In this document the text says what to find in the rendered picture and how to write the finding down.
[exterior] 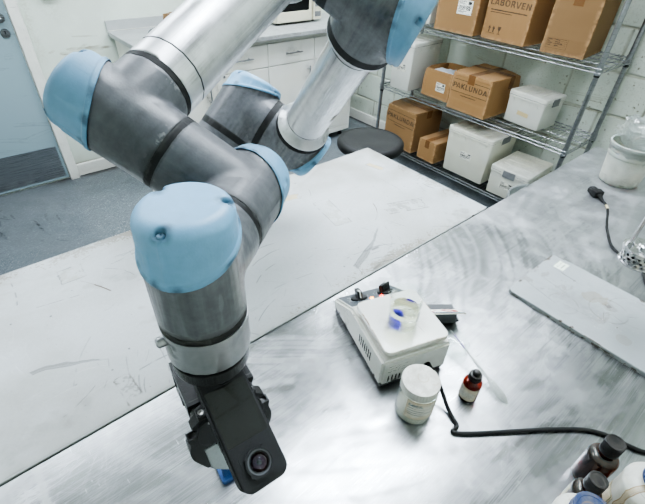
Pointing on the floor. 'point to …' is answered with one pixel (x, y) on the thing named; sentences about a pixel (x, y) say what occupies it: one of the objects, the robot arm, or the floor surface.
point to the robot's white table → (332, 170)
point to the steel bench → (571, 375)
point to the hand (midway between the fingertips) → (237, 463)
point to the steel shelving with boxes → (500, 84)
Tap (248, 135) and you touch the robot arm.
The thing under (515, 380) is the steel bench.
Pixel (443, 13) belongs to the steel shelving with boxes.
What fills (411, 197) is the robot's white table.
